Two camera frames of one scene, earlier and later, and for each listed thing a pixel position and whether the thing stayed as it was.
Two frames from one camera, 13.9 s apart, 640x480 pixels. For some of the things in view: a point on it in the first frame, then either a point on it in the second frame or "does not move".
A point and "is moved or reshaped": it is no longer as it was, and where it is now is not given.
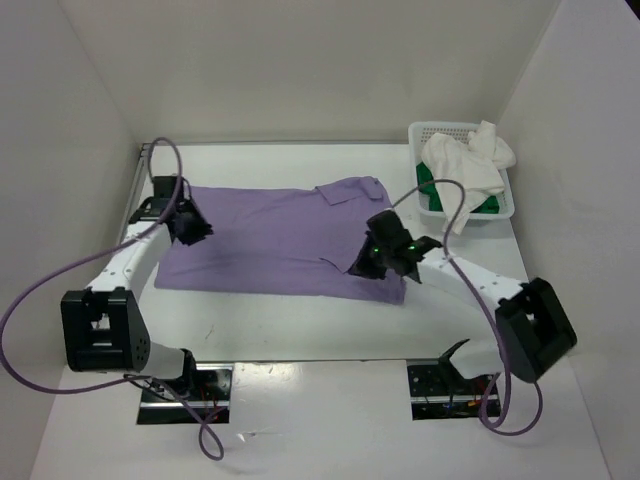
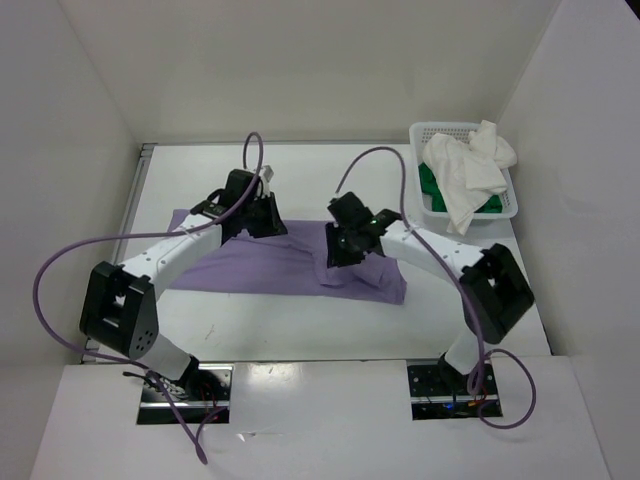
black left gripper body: x=195 y=224 → x=253 y=213
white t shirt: x=476 y=167 does not move
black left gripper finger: x=186 y=222 → x=272 y=223
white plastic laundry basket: x=417 y=132 does not move
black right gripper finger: x=368 y=263 → x=336 y=252
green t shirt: x=489 y=206 does not move
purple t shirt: x=282 y=242 is moved or reshaped
